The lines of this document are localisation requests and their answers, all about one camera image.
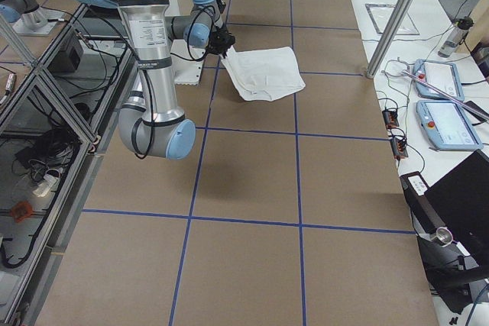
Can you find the white long-sleeve printed shirt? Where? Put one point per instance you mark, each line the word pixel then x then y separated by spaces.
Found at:
pixel 264 75

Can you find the upper blue teach pendant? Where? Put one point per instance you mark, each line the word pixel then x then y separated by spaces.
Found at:
pixel 442 75

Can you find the blue teach pendant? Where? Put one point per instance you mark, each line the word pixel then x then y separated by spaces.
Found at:
pixel 446 126
pixel 442 75

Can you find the lower blue teach pendant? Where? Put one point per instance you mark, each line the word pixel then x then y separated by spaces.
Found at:
pixel 446 126

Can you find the clear water bottle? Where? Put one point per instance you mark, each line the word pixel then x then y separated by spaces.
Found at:
pixel 459 32

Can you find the black laptop computer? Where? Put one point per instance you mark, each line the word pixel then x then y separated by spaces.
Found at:
pixel 453 214

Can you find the white central pedestal column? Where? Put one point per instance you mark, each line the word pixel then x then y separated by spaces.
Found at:
pixel 187 70

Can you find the aluminium side rack frame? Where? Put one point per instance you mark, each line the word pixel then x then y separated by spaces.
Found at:
pixel 47 111

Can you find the aluminium frame post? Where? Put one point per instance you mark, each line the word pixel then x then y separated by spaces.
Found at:
pixel 393 25

